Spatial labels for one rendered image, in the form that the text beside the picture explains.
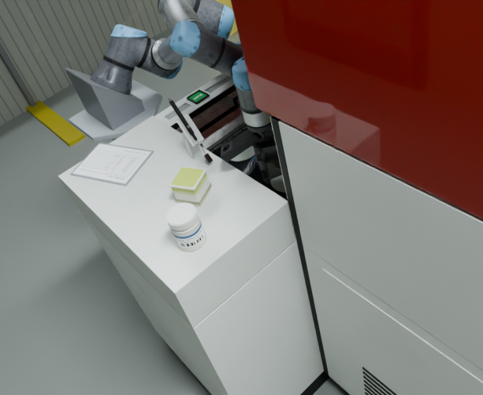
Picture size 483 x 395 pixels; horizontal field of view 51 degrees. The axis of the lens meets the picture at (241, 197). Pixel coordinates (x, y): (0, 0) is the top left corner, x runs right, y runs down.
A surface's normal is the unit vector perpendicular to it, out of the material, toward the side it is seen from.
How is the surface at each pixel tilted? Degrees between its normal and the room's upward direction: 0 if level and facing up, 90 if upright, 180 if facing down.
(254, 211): 0
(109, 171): 0
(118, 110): 90
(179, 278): 0
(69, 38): 90
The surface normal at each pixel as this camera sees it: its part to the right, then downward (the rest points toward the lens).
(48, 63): 0.65, 0.43
